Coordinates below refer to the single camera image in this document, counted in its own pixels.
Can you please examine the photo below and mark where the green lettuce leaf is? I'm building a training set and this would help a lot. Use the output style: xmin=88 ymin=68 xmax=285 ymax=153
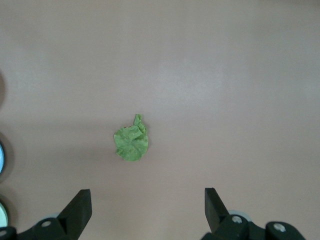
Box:
xmin=113 ymin=113 xmax=150 ymax=162

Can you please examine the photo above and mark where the light green plate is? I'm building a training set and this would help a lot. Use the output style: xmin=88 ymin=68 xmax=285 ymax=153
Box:
xmin=0 ymin=201 xmax=9 ymax=227

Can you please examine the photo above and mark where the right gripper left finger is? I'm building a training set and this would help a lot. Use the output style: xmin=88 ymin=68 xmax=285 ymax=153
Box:
xmin=14 ymin=188 xmax=94 ymax=240

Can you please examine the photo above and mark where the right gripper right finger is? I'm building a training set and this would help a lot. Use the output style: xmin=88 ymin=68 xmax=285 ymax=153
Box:
xmin=200 ymin=187 xmax=307 ymax=240

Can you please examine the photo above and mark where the blue plate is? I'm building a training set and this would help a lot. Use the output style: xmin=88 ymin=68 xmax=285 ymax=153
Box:
xmin=0 ymin=141 xmax=7 ymax=175

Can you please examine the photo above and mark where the brown table cover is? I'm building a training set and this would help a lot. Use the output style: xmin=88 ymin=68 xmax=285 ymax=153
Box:
xmin=0 ymin=0 xmax=320 ymax=240

